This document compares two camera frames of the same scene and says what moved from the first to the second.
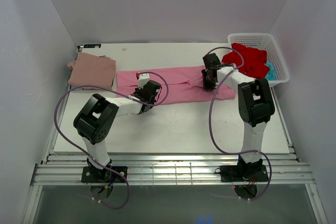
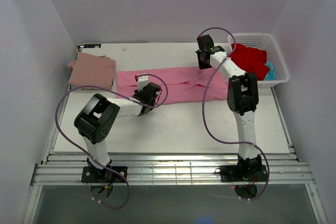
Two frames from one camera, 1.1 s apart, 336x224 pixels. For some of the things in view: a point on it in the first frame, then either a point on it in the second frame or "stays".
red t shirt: (254, 60) stays
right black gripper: (207, 86) → (201, 65)
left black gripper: (139, 91) stays
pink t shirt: (178, 84) stays
